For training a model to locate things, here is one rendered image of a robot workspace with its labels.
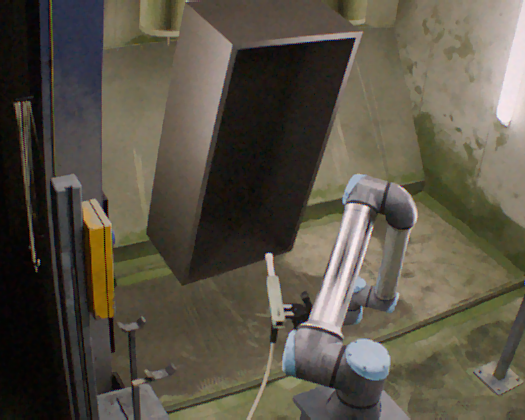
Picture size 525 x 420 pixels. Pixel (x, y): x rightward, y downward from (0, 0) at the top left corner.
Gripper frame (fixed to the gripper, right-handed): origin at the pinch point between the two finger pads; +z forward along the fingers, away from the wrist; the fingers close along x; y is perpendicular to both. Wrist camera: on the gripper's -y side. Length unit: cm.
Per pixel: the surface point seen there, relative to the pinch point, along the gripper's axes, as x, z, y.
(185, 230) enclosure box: 23.1, 36.0, -22.7
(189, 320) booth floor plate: 52, 32, 48
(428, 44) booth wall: 205, -122, -60
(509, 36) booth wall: 144, -149, -88
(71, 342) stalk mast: -99, 66, -66
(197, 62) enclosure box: 21, 35, -96
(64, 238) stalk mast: -99, 65, -96
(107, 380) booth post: -42, 65, 2
